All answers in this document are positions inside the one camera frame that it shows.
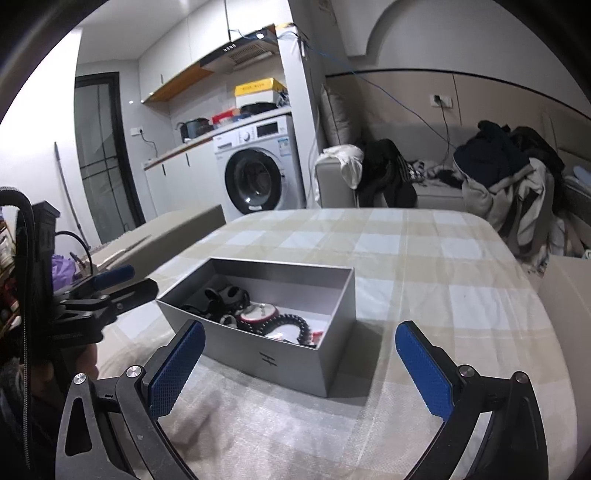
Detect beige chair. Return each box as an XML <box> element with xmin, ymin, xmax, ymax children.
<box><xmin>88</xmin><ymin>204</ymin><xmax>228</xmax><ymax>278</ymax></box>

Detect clear ring with red top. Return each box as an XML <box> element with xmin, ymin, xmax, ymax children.
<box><xmin>220</xmin><ymin>303</ymin><xmax>279</xmax><ymax>326</ymax></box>

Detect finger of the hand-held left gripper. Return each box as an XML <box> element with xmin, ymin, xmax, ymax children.
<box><xmin>69</xmin><ymin>265</ymin><xmax>136</xmax><ymax>297</ymax></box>
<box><xmin>53</xmin><ymin>277</ymin><xmax>160</xmax><ymax>325</ymax></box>

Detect long broom handle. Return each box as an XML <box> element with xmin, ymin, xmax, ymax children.
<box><xmin>54</xmin><ymin>141</ymin><xmax>86</xmax><ymax>251</ymax></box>

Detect striped cloth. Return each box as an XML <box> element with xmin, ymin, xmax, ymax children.
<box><xmin>405</xmin><ymin>159</ymin><xmax>462</xmax><ymax>186</ymax></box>

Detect checkered tablecloth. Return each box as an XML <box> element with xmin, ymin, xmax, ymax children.
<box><xmin>95</xmin><ymin>208</ymin><xmax>578</xmax><ymax>480</ymax></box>

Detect white upper cabinets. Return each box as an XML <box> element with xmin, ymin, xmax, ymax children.
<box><xmin>137</xmin><ymin>0</ymin><xmax>293</xmax><ymax>103</ymax></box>

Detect black clothes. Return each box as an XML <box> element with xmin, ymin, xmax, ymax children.
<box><xmin>358</xmin><ymin>138</ymin><xmax>419</xmax><ymax>209</ymax></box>

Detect white cardboard box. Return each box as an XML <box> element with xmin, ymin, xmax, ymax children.
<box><xmin>235</xmin><ymin>90</ymin><xmax>283</xmax><ymax>110</ymax></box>

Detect black cooking pot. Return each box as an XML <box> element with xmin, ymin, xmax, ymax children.
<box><xmin>179</xmin><ymin>117</ymin><xmax>211</xmax><ymax>140</ymax></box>

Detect range hood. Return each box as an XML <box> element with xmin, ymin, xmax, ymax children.
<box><xmin>200</xmin><ymin>27</ymin><xmax>279</xmax><ymax>73</ymax></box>

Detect black power cable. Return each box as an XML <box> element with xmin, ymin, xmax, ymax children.
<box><xmin>438</xmin><ymin>104</ymin><xmax>452</xmax><ymax>172</ymax></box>

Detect yellow cardboard box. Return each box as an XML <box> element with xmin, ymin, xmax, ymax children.
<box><xmin>235</xmin><ymin>78</ymin><xmax>287</xmax><ymax>98</ymax></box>

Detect black scrunchie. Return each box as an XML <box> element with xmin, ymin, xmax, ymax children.
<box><xmin>181</xmin><ymin>301</ymin><xmax>219</xmax><ymax>322</ymax></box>

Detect white cloth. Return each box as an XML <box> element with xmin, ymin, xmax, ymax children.
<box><xmin>323</xmin><ymin>144</ymin><xmax>365</xmax><ymax>190</ymax></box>

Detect grey chair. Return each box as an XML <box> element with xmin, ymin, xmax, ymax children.
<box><xmin>539</xmin><ymin>255</ymin><xmax>591</xmax><ymax>326</ymax></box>

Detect black framed glass door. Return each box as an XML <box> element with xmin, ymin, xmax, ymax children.
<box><xmin>74</xmin><ymin>73</ymin><xmax>145</xmax><ymax>246</ymax></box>

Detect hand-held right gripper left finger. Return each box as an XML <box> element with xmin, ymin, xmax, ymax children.
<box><xmin>55</xmin><ymin>319</ymin><xmax>206</xmax><ymax>480</ymax></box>

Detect thick black gripper cable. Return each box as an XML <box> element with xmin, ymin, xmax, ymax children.
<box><xmin>0</xmin><ymin>186</ymin><xmax>35</xmax><ymax>480</ymax></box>

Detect beige cushion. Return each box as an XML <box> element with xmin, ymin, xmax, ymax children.
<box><xmin>321</xmin><ymin>85</ymin><xmax>363</xmax><ymax>149</ymax></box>

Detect beige sofa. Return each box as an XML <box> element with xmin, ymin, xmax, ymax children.
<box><xmin>315</xmin><ymin>124</ymin><xmax>591</xmax><ymax>220</ymax></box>

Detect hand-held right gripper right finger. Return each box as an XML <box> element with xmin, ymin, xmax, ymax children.
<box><xmin>395</xmin><ymin>320</ymin><xmax>550</xmax><ymax>480</ymax></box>

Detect person's left hand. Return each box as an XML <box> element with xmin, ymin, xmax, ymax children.
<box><xmin>76</xmin><ymin>344</ymin><xmax>99</xmax><ymax>385</ymax></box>

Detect black beaded bracelet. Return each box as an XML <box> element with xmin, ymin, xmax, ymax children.
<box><xmin>236</xmin><ymin>308</ymin><xmax>282</xmax><ymax>333</ymax></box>

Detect pile of dark clothes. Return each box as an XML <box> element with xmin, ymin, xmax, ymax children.
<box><xmin>452</xmin><ymin>120</ymin><xmax>568</xmax><ymax>265</ymax></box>

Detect white refrigerator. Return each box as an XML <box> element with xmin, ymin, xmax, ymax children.
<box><xmin>276</xmin><ymin>25</ymin><xmax>325</xmax><ymax>209</ymax></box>

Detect beaded bracelet with white pompom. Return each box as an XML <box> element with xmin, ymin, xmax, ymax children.
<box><xmin>267</xmin><ymin>314</ymin><xmax>320</xmax><ymax>347</ymax></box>

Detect purple plastic bag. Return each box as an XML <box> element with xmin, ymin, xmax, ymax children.
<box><xmin>51</xmin><ymin>256</ymin><xmax>77</xmax><ymax>292</ymax></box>

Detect kitchen counter cabinet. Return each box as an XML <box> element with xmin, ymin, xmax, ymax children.
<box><xmin>142</xmin><ymin>134</ymin><xmax>228</xmax><ymax>223</ymax></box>

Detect white washing machine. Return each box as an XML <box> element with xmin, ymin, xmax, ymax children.
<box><xmin>213</xmin><ymin>114</ymin><xmax>307</xmax><ymax>216</ymax></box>

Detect black knotted hair tie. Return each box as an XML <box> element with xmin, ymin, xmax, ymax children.
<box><xmin>203</xmin><ymin>286</ymin><xmax>253</xmax><ymax>315</ymax></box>

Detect grey cardboard box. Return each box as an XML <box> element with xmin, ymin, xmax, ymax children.
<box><xmin>156</xmin><ymin>257</ymin><xmax>356</xmax><ymax>398</ymax></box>

